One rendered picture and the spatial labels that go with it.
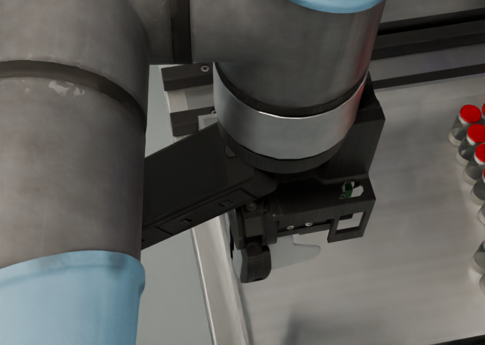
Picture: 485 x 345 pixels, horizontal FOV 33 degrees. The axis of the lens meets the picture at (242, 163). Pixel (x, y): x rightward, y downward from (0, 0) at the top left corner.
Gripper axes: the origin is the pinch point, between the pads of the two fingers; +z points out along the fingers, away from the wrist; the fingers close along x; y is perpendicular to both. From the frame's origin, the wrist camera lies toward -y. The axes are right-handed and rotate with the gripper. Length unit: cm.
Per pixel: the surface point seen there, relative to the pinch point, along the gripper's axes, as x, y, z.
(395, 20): 28.1, 22.9, 11.2
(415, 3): 32.5, 27.3, 14.5
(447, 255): 2.8, 20.8, 14.5
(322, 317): -0.8, 7.9, 14.5
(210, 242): 8.4, -0.6, 14.7
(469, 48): 25.6, 31.3, 14.7
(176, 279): 41, -2, 103
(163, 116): 81, 2, 103
